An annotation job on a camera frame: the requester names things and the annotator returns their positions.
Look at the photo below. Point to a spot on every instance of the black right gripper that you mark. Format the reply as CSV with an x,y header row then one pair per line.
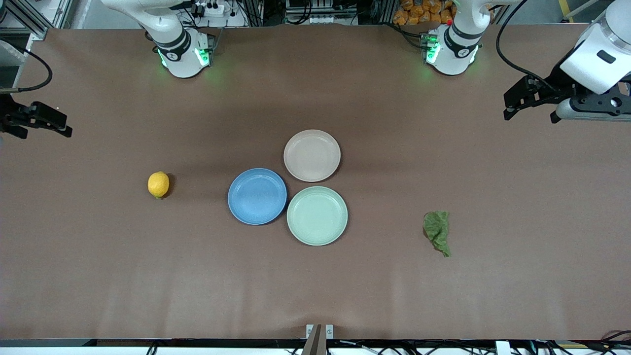
x,y
11,117

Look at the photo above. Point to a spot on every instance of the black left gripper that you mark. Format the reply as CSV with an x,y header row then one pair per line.
x,y
558,83

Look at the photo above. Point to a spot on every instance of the yellow lemon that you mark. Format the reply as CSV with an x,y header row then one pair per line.
x,y
158,185

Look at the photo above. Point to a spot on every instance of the green lettuce leaf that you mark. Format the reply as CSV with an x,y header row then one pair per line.
x,y
437,228

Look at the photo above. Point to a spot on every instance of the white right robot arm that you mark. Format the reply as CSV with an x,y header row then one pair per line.
x,y
172,34

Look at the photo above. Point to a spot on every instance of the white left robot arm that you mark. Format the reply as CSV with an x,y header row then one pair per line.
x,y
451,49

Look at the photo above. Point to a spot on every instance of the bag of orange fruit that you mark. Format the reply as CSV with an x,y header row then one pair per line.
x,y
419,12

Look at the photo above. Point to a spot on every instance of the white power strip with plugs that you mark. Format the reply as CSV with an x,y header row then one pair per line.
x,y
209,8

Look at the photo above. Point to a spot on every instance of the blue plate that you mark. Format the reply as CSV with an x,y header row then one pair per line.
x,y
257,196

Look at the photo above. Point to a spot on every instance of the beige plate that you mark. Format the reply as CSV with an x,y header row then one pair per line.
x,y
311,155

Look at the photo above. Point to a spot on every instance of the light green plate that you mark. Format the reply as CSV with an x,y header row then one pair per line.
x,y
317,216

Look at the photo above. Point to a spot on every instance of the aluminium frame profile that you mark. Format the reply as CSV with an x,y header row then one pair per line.
x,y
37,22

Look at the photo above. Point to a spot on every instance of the small metal bracket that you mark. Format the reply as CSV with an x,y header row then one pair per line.
x,y
309,330

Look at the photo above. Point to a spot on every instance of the brown camera pole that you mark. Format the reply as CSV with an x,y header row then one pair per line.
x,y
315,342

